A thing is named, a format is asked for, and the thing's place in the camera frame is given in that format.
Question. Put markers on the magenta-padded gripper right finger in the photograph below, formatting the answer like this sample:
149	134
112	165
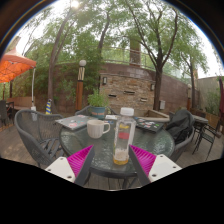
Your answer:
145	161

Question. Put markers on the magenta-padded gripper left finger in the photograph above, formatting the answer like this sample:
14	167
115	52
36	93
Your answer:
79	161

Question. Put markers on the clear bottle with white cap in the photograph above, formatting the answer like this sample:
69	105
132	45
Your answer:
124	148

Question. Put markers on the flat round red coaster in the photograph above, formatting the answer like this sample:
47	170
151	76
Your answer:
123	135

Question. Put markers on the white ribbed mug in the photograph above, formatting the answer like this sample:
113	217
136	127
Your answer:
95	129

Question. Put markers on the dark laptop with stickers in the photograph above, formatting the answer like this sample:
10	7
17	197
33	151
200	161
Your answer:
148	125

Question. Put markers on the silver laptop with stickers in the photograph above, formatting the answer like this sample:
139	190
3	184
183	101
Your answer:
73	122

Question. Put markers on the black jacket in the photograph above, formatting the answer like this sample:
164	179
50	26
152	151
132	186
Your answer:
180	125

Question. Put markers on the green plant in teal pot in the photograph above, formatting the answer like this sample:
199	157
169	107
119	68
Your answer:
97	111

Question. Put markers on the white paper card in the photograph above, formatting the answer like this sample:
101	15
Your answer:
111	117

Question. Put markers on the blue yellow striped cone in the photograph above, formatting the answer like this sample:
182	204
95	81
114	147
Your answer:
48	107

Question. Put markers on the black folding chair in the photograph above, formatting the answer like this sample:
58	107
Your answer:
208	135

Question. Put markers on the tree with dark trunk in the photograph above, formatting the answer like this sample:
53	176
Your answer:
157	90

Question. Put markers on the tree with slim grey trunk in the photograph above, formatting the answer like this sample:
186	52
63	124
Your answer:
51	83

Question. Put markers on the closed dark red umbrella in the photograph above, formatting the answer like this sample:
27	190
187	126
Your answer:
221	96

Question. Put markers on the orange canopy with white pole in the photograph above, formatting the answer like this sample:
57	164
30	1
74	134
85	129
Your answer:
15	65

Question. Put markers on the white box on wall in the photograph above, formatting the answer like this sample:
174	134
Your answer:
162	104

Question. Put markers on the wooden lamp post, white globe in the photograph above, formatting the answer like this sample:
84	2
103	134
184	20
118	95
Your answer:
80	90

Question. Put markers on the wall lamp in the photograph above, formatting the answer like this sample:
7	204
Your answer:
152	87
104	80

